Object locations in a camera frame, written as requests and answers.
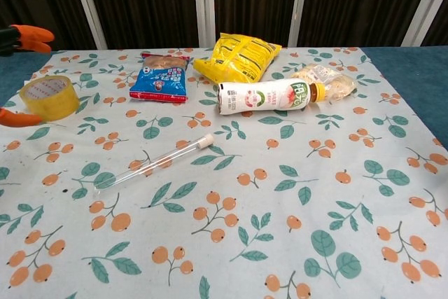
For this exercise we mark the clear bag of beige snacks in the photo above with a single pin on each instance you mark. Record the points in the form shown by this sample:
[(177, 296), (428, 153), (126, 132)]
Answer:
[(336, 82)]

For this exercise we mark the blue red snack bag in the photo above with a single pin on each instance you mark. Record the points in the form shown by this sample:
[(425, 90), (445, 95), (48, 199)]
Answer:
[(161, 82)]

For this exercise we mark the yellowish packing tape roll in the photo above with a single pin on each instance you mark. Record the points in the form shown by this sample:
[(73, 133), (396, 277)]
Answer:
[(52, 99)]

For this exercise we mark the white bottle with yellow cap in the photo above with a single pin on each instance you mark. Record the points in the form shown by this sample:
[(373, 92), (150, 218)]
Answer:
[(266, 97)]

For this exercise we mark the small white cap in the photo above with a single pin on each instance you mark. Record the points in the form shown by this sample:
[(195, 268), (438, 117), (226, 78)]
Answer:
[(208, 139)]

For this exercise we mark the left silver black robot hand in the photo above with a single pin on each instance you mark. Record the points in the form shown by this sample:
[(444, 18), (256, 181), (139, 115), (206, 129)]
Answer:
[(31, 34)]

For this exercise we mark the yellow snack bag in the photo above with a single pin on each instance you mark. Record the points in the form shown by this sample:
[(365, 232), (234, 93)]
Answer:
[(238, 57)]

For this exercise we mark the floral orange green tablecloth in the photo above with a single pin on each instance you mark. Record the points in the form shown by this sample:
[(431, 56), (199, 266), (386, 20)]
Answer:
[(224, 190)]

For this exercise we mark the clear glass tube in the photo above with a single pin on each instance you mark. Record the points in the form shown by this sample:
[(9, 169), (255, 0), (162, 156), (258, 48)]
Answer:
[(150, 166)]

